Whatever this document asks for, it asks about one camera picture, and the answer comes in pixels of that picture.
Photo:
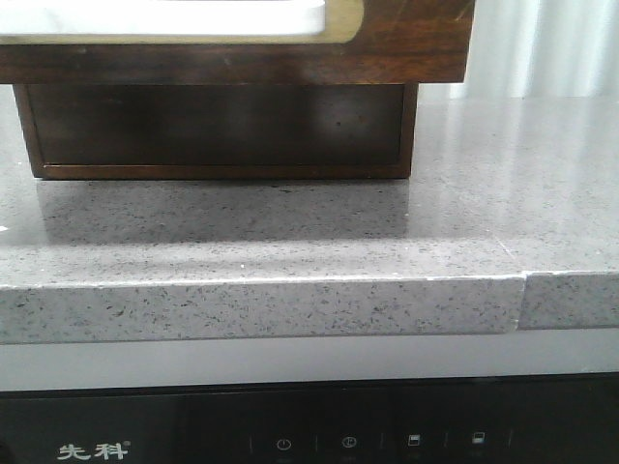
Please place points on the black appliance control panel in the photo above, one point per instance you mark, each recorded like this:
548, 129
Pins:
556, 418

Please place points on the dark brown wooden drawer cabinet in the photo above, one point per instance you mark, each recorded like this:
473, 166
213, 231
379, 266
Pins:
218, 132

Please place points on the white drawer handle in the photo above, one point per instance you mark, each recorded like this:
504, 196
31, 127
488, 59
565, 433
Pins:
202, 18

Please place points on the dark wooden drawer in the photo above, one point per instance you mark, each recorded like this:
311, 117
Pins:
398, 42

